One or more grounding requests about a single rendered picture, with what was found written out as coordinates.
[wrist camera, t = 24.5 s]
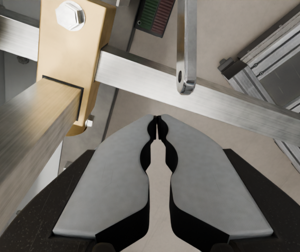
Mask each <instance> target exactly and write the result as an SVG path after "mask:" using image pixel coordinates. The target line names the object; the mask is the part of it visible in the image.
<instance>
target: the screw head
mask: <svg viewBox="0 0 300 252"><path fill-rule="evenodd" d="M55 10H56V16H57V22H58V24H60V25H61V26H63V27H65V28H66V29H68V30H70V31H78V30H80V29H81V28H82V27H83V26H84V24H85V19H86V18H85V13H84V11H83V9H82V8H81V6H80V5H79V4H77V3H76V2H74V1H71V0H67V1H64V2H63V3H61V4H60V6H59V7H58V8H57V9H55Z"/></svg>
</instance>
